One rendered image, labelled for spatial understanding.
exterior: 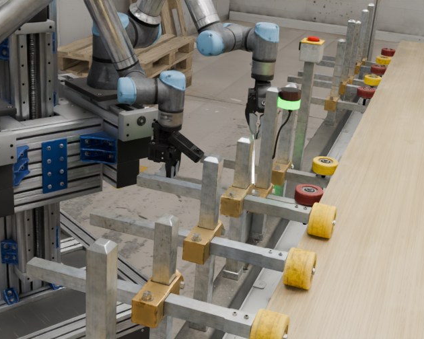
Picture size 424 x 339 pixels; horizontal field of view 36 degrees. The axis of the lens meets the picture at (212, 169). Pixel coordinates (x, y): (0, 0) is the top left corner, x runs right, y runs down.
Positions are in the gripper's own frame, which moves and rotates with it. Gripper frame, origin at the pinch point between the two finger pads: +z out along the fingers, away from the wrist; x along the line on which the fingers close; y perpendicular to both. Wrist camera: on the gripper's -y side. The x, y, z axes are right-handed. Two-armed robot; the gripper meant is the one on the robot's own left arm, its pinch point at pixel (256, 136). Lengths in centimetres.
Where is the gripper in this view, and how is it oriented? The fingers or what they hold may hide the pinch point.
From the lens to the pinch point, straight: 211.9
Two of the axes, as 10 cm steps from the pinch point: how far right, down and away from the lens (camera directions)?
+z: -0.7, 9.2, 3.9
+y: -0.1, -3.9, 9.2
